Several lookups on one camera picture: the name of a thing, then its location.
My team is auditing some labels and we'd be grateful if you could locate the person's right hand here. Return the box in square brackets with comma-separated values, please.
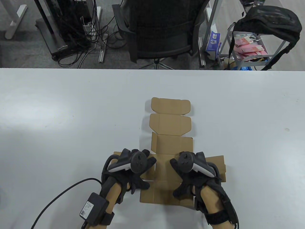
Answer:
[170, 159, 221, 198]

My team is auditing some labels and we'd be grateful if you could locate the person's left hand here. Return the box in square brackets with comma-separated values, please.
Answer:
[106, 149, 157, 195]

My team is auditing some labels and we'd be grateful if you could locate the small brown mailer box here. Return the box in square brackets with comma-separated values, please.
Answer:
[113, 97, 226, 208]

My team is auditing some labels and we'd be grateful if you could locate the person's right forearm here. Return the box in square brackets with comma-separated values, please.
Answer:
[201, 186, 235, 229]

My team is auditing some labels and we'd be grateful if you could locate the person's left forearm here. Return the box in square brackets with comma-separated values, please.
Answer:
[105, 182, 130, 229]

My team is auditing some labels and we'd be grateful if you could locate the blue and white box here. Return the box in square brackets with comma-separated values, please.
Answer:
[205, 31, 221, 60]

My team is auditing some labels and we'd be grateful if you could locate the dark grey right hand controller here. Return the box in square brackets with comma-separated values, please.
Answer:
[179, 152, 216, 177]

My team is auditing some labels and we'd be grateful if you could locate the dark grey hand controller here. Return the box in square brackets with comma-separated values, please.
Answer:
[102, 148, 149, 174]
[179, 152, 216, 177]

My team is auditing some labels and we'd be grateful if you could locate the dark grey left hand controller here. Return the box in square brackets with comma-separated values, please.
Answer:
[102, 148, 149, 174]

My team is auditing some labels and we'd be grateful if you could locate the tan bag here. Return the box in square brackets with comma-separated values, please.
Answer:
[222, 57, 239, 70]

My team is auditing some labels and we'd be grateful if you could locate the grey metal cart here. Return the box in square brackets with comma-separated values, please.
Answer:
[218, 23, 287, 71]

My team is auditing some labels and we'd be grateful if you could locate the stack of pink packets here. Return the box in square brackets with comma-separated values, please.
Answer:
[234, 35, 268, 57]

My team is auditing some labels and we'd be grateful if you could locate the black mesh office chair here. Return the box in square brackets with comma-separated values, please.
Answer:
[112, 0, 210, 70]

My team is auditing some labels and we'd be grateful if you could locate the grey monitor stand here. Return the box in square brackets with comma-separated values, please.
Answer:
[34, 0, 69, 60]

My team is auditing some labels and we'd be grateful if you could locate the grey desk leg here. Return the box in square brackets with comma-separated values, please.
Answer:
[203, 0, 219, 48]

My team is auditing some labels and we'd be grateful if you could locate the black computer tower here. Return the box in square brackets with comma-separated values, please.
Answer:
[56, 0, 92, 46]

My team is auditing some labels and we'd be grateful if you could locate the black backpack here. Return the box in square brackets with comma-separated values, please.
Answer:
[228, 5, 302, 71]

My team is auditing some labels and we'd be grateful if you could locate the white desk leg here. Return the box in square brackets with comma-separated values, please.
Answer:
[5, 0, 28, 40]

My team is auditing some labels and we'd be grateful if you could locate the black cable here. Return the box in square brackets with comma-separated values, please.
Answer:
[31, 178, 103, 229]

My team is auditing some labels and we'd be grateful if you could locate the black strapped wrist camera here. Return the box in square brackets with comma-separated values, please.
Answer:
[204, 200, 239, 229]

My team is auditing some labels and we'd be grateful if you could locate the aluminium rail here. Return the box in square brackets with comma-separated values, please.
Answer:
[99, 33, 108, 63]
[197, 37, 206, 67]

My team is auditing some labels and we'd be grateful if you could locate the tangle of black cables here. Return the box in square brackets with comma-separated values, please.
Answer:
[57, 0, 129, 68]

